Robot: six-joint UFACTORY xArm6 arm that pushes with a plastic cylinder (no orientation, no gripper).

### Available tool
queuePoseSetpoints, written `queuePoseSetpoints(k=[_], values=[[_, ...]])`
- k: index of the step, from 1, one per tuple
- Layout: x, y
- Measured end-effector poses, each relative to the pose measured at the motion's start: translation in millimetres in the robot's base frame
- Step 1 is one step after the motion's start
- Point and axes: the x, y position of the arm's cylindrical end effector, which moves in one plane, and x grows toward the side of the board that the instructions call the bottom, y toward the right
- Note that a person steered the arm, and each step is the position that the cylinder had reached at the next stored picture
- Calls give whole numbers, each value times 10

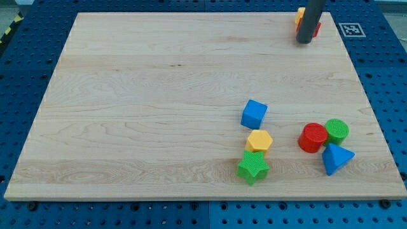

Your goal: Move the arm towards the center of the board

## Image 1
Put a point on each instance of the wooden board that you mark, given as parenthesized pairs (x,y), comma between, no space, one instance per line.
(147,106)

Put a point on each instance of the blue cube block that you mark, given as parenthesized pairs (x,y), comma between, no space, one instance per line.
(253,114)

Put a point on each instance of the yellow hexagon block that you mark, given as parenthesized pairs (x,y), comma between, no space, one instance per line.
(259,140)

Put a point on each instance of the green star block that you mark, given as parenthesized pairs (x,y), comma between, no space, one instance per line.
(252,167)

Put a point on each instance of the red cylinder block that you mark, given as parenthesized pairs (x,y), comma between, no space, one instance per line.
(313,136)

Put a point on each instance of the green cylinder block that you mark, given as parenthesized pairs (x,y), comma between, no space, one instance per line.
(337,131)

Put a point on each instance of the blue triangle block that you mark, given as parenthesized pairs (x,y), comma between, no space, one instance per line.
(335,158)

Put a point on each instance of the yellow block at top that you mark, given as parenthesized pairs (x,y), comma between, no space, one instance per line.
(299,14)

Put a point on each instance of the red block at top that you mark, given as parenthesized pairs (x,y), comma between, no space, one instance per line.
(316,31)

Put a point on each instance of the white fiducial marker tag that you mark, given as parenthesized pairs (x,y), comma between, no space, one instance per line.
(351,30)

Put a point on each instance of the black bolt left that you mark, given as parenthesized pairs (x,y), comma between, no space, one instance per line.
(32,206)

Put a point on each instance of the black bolt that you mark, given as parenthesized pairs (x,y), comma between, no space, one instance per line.
(385,204)
(32,206)

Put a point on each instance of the black bolt right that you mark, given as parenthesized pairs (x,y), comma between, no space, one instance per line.
(385,204)

